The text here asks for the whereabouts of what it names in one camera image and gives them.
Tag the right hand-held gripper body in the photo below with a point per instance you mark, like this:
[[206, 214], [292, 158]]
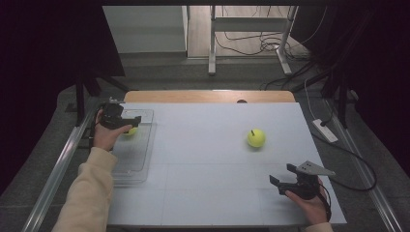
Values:
[[309, 169]]

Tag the white metal stand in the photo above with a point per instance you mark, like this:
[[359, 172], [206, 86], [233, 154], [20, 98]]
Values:
[[248, 24]]

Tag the person's right hand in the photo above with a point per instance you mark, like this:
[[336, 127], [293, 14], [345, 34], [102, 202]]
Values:
[[314, 209]]

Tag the white power strip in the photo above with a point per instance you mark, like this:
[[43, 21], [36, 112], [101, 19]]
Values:
[[325, 130]]

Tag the black floor plate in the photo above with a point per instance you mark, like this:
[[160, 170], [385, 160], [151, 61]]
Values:
[[85, 138]]

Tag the person's left hand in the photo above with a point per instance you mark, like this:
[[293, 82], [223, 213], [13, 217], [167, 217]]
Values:
[[104, 138]]

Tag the wooden table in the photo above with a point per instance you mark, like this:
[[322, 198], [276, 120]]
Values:
[[206, 96]]

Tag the white cabinet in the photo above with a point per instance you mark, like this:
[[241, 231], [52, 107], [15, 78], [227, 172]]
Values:
[[145, 29]]

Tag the yellow-green apple with stem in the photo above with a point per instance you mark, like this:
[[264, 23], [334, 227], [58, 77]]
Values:
[[257, 138]]

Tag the white board table cover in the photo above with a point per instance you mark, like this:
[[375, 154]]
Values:
[[206, 151]]

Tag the clear plastic container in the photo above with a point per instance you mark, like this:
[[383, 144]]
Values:
[[135, 154]]

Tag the black metal stand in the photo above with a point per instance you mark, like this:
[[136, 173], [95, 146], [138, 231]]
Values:
[[342, 96], [79, 103]]

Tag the aluminium floor rail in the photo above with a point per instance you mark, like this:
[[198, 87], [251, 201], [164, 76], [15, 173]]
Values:
[[54, 174], [367, 180]]

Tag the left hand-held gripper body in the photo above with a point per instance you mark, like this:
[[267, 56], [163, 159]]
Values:
[[111, 117]]

